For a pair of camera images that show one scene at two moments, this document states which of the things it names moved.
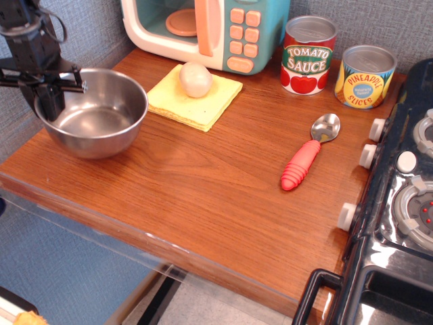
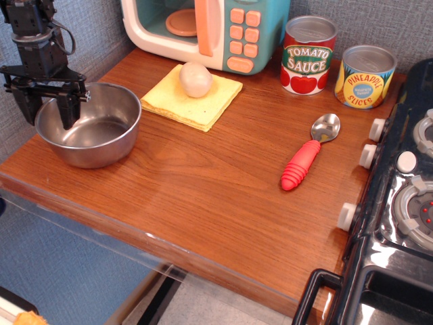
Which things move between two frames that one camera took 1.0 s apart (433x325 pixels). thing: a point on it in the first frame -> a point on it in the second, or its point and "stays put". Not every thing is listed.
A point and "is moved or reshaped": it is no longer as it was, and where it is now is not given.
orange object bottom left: (28, 317) stays put
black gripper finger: (50, 101) -> (70, 109)
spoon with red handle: (325, 127) stays put
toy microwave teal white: (241, 36) stays put
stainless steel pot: (103, 122) is moved or reshaped
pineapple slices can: (365, 76) stays put
